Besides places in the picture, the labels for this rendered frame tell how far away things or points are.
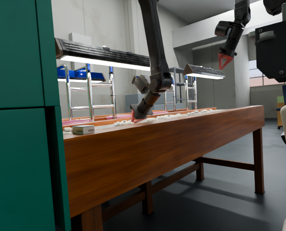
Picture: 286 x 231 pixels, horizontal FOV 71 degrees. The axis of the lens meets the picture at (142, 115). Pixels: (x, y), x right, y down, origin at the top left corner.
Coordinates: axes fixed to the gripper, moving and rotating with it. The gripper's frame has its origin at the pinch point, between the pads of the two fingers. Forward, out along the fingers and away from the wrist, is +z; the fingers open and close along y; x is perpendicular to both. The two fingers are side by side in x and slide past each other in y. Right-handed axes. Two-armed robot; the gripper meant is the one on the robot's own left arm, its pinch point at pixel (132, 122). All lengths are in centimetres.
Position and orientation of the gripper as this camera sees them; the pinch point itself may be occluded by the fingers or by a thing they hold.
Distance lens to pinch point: 93.7
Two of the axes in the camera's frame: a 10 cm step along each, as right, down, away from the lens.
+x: 5.1, 7.5, -4.2
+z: -5.0, 6.5, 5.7
